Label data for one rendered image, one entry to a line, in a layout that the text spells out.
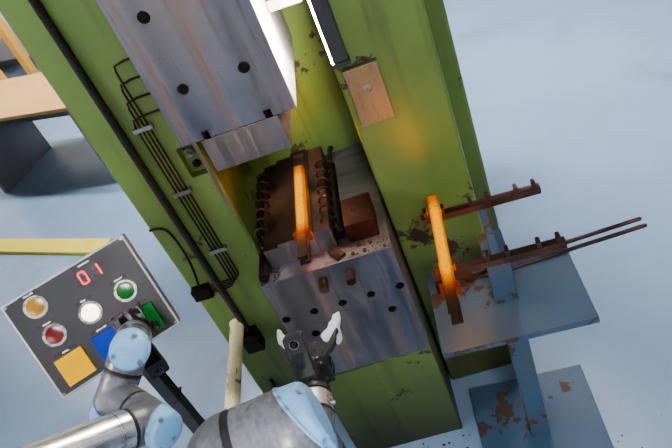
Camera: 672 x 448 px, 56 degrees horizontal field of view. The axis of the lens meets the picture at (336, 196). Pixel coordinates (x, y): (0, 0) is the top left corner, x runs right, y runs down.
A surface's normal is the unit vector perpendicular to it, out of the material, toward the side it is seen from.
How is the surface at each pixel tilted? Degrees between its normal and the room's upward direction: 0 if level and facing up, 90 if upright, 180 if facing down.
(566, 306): 0
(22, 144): 90
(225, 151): 90
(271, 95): 90
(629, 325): 0
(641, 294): 0
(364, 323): 90
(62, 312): 60
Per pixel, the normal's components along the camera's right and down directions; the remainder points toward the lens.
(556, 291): -0.32, -0.75
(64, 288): 0.25, -0.02
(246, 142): 0.08, 0.59
